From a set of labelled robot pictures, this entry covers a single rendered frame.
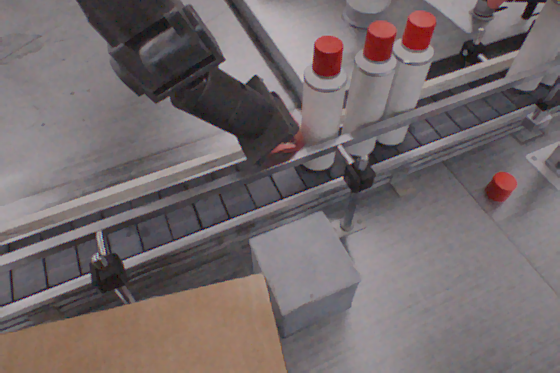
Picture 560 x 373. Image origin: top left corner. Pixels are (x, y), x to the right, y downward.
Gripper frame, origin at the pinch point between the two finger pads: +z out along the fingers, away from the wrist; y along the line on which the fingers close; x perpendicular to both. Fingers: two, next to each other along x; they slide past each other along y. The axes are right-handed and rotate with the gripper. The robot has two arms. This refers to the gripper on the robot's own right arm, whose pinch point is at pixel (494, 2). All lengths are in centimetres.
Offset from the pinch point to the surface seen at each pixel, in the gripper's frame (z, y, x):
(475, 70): 10.3, 1.2, 2.9
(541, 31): 2.5, -4.9, 6.1
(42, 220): 11, 69, 3
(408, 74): -0.5, 21.2, 8.6
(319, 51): -6.7, 33.3, 6.9
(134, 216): 5, 57, 11
